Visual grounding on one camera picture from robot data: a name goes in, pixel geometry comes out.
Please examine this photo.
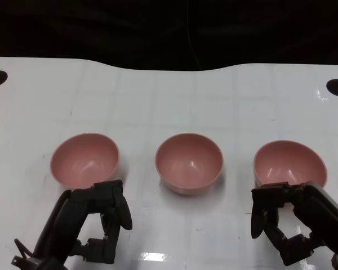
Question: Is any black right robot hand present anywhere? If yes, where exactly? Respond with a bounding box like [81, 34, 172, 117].
[250, 181, 338, 267]

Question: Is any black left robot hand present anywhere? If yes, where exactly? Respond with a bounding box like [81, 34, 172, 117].
[33, 179, 134, 265]

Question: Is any pink plastic bowl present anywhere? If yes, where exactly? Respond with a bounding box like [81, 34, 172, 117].
[253, 140, 328, 188]
[50, 132, 121, 190]
[154, 132, 225, 196]

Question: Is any black backdrop curtain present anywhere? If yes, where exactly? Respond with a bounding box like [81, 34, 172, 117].
[0, 0, 338, 73]

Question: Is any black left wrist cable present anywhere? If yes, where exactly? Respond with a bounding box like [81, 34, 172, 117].
[13, 238, 32, 259]

